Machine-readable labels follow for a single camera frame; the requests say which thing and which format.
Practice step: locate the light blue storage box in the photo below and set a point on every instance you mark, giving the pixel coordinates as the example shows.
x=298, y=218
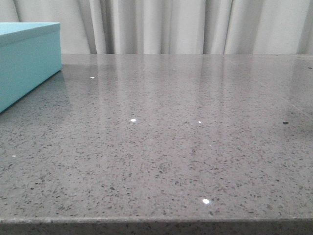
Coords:
x=30, y=53

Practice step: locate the grey pleated curtain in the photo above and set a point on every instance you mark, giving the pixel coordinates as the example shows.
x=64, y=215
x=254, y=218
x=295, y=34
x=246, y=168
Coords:
x=172, y=26

